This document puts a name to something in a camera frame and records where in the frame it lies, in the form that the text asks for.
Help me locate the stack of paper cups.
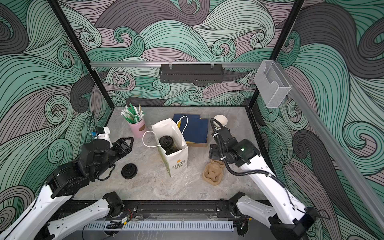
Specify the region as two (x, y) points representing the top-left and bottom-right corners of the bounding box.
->
(214, 115), (228, 130)

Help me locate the clear acrylic wall holder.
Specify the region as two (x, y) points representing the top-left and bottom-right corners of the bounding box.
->
(254, 60), (292, 109)

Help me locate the pink straw holder cup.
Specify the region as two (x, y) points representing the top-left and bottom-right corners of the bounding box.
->
(129, 118), (148, 139)

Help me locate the black coffee cup lid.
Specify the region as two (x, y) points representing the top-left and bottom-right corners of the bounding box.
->
(121, 163), (138, 180)

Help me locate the grey aluminium rail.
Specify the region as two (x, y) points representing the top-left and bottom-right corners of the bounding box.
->
(90, 61), (261, 69)

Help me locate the dark blue napkin stack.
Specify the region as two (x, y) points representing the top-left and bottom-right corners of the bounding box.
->
(173, 114), (209, 145)

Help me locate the black enclosure corner post left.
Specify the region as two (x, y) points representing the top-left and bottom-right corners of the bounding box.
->
(47, 0), (115, 110)

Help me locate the white paper takeout bag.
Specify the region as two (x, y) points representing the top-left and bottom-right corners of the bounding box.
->
(142, 116), (189, 177)

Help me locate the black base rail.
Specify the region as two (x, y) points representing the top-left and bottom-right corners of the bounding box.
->
(71, 199), (241, 215)

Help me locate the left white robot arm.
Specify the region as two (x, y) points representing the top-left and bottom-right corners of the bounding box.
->
(1, 137), (134, 240)

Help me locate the brown pulp cup carrier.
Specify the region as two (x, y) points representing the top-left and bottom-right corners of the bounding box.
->
(203, 160), (225, 186)

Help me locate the black enclosure corner post right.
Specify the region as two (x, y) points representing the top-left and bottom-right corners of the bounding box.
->
(249, 1), (304, 109)

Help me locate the black wall-mounted tray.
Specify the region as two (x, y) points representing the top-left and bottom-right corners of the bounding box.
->
(159, 65), (224, 83)

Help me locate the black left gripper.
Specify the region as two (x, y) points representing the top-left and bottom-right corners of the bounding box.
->
(95, 136), (135, 180)

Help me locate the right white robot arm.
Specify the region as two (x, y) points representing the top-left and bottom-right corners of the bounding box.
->
(210, 118), (320, 240)

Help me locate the bundle of wrapped straws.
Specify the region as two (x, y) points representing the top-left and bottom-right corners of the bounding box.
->
(121, 104), (144, 124)

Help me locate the black enclosure corner post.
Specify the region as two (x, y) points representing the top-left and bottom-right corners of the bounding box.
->
(47, 0), (115, 110)
(249, 1), (304, 109)

